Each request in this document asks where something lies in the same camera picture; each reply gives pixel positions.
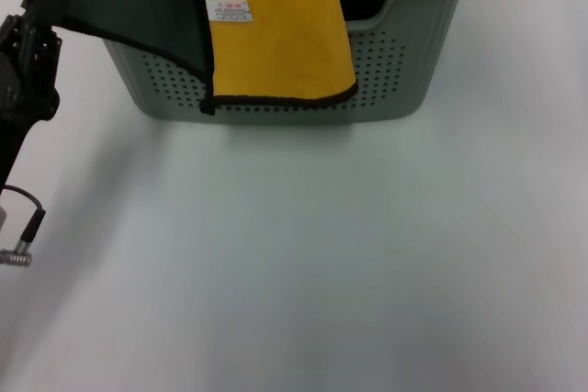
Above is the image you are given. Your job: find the grey-green perforated storage box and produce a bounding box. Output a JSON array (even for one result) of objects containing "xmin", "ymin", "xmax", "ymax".
[{"xmin": 101, "ymin": 0, "xmax": 481, "ymax": 128}]

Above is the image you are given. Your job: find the yellow and green black-edged towel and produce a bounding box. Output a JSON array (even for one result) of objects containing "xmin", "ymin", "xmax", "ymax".
[{"xmin": 20, "ymin": 0, "xmax": 360, "ymax": 117}]

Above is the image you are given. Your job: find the left gripper cable with connector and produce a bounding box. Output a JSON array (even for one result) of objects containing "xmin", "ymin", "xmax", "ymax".
[{"xmin": 0, "ymin": 184, "xmax": 47, "ymax": 267}]

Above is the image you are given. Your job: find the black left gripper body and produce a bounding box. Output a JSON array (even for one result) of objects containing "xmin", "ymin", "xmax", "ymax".
[{"xmin": 0, "ymin": 50, "xmax": 62, "ymax": 191}]

